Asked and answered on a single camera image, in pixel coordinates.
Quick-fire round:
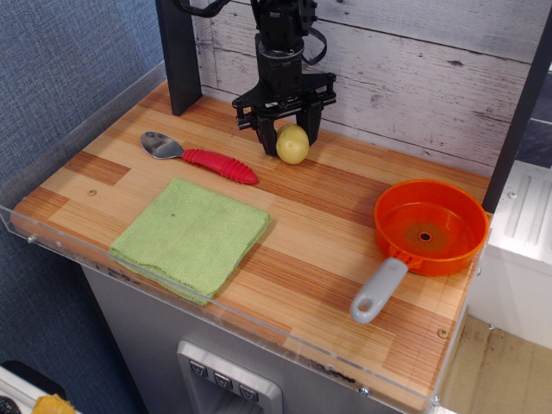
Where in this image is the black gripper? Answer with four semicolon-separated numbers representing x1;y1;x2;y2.
232;47;336;156

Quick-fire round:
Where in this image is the yellow potato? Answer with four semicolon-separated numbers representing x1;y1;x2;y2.
276;123;310;165

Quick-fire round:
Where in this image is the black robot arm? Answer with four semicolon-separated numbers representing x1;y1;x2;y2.
232;1;336;156

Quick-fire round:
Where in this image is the green cloth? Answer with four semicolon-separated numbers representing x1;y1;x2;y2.
110;179;271;306

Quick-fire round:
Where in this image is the clear acrylic table guard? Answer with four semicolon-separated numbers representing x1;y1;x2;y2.
1;66;488;413

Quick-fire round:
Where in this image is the grey cabinet with dispenser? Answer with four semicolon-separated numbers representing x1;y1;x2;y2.
84;267;394;413

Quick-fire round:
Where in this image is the white side cabinet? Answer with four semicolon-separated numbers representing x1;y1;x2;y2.
467;160;551;348

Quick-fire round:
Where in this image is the yellow black object bottom left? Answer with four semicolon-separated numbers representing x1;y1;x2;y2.
1;361;78;414

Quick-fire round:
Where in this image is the red handled metal spoon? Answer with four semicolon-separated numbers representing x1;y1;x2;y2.
140;131;258;185

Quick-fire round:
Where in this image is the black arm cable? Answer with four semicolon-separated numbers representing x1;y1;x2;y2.
172;0;328;66

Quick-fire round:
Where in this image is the orange pot grey handle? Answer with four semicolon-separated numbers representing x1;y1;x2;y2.
350;179;489;324

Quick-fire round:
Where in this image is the dark right vertical post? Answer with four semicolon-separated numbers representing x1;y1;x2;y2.
482;10;551;213

